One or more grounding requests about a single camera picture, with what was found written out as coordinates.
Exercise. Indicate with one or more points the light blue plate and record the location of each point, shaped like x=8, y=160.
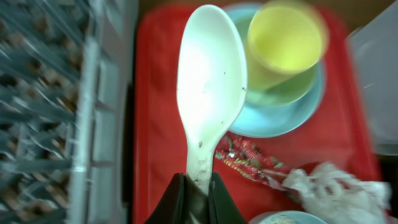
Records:
x=270, y=121

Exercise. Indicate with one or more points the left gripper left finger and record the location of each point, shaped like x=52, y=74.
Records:
x=179, y=203

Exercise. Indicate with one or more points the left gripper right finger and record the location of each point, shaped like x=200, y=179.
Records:
x=222, y=209

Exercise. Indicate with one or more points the grey dishwasher rack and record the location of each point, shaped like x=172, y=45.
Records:
x=66, y=82

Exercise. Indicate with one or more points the white tissue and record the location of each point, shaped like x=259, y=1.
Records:
x=336, y=196

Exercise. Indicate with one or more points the red snack wrapper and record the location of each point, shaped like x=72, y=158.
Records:
x=242, y=155

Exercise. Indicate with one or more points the white plastic spoon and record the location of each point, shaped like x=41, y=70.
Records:
x=212, y=84

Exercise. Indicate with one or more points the red plastic tray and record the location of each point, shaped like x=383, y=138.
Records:
x=336, y=133

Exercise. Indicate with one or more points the clear plastic bin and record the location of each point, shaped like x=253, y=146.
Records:
x=374, y=49

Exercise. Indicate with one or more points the green small bowl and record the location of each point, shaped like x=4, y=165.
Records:
x=280, y=90

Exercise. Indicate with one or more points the yellow plastic cup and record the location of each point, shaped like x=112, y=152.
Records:
x=284, y=38

